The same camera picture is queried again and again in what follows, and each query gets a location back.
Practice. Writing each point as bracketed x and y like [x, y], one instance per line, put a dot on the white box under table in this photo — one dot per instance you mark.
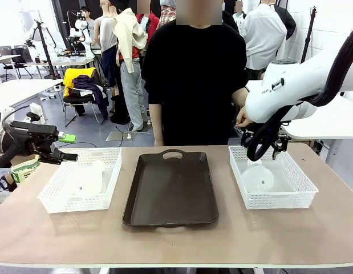
[37, 111]

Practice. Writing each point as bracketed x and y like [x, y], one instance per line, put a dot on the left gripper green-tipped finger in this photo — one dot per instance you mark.
[68, 138]
[66, 157]

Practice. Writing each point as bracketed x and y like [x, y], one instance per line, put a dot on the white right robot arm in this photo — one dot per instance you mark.
[279, 94]

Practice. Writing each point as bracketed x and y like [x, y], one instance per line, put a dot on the person's left forearm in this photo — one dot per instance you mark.
[239, 97]

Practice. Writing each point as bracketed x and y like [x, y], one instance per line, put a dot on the person's right hand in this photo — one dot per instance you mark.
[159, 143]

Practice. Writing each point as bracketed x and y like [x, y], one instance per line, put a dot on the metal mannequin base plate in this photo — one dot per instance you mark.
[136, 136]

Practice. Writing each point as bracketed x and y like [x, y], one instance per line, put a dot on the dark purple jacket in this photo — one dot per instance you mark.
[89, 84]

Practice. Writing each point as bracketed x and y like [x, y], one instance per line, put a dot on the black light stand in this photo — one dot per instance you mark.
[308, 37]

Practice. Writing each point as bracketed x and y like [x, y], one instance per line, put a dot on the black camera tripod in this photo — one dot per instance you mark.
[46, 48]

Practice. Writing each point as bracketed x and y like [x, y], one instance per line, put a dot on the yellow cloth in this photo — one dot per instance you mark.
[72, 75]

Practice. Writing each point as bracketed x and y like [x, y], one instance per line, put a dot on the black office chair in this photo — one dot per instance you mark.
[19, 60]

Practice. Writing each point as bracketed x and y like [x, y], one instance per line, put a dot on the mannequin with white tank top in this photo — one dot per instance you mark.
[106, 34]

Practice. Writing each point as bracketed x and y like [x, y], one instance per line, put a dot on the white side table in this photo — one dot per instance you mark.
[19, 88]

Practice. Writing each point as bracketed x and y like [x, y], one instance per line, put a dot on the white perforated plastic basket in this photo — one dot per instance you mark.
[59, 197]
[296, 194]

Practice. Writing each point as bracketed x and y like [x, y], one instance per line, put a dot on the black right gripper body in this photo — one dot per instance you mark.
[281, 140]

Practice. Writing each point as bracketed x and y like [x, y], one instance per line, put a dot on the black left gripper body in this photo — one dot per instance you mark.
[36, 140]

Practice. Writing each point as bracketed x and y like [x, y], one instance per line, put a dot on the translucent plastic conical flask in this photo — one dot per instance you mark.
[87, 182]
[257, 178]

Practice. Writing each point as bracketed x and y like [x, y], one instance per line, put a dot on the person's right forearm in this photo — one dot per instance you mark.
[156, 122]

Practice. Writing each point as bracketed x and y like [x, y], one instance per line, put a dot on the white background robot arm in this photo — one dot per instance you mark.
[79, 28]

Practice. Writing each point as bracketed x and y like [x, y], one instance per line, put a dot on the plaid shirt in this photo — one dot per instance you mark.
[166, 17]

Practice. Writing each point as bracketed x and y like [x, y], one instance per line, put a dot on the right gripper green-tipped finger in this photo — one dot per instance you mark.
[275, 154]
[244, 144]

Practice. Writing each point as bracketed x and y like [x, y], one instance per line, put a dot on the person in red garment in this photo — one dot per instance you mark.
[152, 23]

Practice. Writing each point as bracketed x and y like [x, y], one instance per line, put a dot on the person in black shirt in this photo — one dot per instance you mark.
[193, 85]

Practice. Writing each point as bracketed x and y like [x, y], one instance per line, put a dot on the person's left hand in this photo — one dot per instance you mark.
[242, 118]

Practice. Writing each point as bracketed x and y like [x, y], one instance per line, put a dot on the mannequin with cream jacket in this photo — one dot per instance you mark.
[130, 42]

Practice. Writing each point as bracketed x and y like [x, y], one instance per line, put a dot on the mannequin with black jacket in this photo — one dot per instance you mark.
[288, 20]

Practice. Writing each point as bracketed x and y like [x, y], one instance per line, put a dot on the background work desk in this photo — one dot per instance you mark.
[70, 61]

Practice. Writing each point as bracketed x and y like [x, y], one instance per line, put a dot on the green and white paper bag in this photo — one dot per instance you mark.
[25, 171]

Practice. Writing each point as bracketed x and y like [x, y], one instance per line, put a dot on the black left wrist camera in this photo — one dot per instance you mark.
[33, 117]

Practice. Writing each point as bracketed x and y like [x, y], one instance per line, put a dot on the black metal chair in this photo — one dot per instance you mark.
[79, 100]

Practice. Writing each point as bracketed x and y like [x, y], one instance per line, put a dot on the dark brown plastic tray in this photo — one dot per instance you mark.
[170, 194]

